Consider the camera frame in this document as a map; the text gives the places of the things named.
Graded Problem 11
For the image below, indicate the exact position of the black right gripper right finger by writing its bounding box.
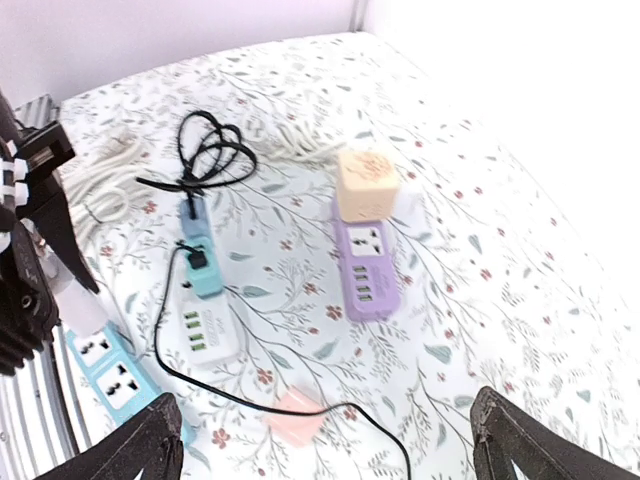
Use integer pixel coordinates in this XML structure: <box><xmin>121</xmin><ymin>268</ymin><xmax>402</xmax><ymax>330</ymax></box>
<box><xmin>470</xmin><ymin>386</ymin><xmax>637</xmax><ymax>480</ymax></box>

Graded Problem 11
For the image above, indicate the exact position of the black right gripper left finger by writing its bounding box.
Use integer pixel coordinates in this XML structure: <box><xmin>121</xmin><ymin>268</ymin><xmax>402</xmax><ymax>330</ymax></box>
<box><xmin>39</xmin><ymin>393</ymin><xmax>184</xmax><ymax>480</ymax></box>

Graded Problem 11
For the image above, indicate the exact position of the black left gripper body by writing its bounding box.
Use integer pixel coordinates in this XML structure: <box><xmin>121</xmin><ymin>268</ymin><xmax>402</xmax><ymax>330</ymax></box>
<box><xmin>1</xmin><ymin>98</ymin><xmax>99</xmax><ymax>375</ymax></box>

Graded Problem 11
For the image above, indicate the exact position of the white power strip cable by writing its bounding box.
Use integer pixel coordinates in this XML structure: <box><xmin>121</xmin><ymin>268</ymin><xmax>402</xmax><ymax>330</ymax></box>
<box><xmin>59</xmin><ymin>127</ymin><xmax>146</xmax><ymax>246</ymax></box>

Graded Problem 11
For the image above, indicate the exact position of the teal power strip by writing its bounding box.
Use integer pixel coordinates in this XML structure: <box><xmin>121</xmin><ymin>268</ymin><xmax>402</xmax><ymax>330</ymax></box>
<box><xmin>64</xmin><ymin>319</ymin><xmax>197</xmax><ymax>446</ymax></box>

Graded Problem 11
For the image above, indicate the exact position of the white power strip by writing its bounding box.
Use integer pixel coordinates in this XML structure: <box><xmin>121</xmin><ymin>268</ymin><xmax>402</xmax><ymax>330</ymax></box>
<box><xmin>178</xmin><ymin>288</ymin><xmax>241</xmax><ymax>368</ymax></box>

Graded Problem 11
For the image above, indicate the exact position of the white charger adapter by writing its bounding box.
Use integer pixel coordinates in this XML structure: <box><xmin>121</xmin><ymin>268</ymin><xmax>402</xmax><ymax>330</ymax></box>
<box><xmin>50</xmin><ymin>269</ymin><xmax>108</xmax><ymax>338</ymax></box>

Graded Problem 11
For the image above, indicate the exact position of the pink charger plug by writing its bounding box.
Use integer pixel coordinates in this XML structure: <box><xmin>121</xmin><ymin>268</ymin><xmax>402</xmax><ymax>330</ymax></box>
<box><xmin>263</xmin><ymin>388</ymin><xmax>325</xmax><ymax>447</ymax></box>

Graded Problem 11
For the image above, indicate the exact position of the black charger cable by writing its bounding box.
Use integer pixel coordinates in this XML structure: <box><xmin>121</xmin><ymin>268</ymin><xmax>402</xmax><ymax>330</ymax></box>
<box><xmin>153</xmin><ymin>242</ymin><xmax>414</xmax><ymax>480</ymax></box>

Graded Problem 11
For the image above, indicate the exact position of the teal charger plug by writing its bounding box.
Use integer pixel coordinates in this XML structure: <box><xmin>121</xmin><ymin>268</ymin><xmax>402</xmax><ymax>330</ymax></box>
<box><xmin>184</xmin><ymin>235</ymin><xmax>224</xmax><ymax>299</ymax></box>

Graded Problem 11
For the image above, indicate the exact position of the light blue charger plug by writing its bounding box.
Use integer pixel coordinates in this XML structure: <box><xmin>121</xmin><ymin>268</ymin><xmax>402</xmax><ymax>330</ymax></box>
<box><xmin>179</xmin><ymin>196</ymin><xmax>212</xmax><ymax>239</ymax></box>

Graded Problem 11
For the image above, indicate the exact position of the black usb cable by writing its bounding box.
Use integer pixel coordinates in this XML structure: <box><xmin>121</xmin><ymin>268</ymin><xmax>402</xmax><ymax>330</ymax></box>
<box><xmin>134</xmin><ymin>109</ymin><xmax>259</xmax><ymax>199</ymax></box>

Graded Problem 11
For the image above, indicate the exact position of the purple power strip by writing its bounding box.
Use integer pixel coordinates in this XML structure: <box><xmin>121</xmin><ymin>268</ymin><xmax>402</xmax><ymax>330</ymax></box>
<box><xmin>331</xmin><ymin>199</ymin><xmax>401</xmax><ymax>323</ymax></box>

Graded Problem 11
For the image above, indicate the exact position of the beige cube socket adapter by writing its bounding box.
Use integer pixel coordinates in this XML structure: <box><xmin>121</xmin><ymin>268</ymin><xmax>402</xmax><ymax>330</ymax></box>
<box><xmin>336</xmin><ymin>150</ymin><xmax>400</xmax><ymax>223</ymax></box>

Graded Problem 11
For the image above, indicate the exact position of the floral table mat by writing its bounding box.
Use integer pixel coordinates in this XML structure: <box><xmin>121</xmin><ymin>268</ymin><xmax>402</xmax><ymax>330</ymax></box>
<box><xmin>64</xmin><ymin>34</ymin><xmax>639</xmax><ymax>479</ymax></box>

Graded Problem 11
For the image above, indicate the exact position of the left aluminium frame post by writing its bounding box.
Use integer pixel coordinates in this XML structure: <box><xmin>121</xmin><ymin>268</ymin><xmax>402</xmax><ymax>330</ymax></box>
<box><xmin>349</xmin><ymin>0</ymin><xmax>369</xmax><ymax>32</ymax></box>

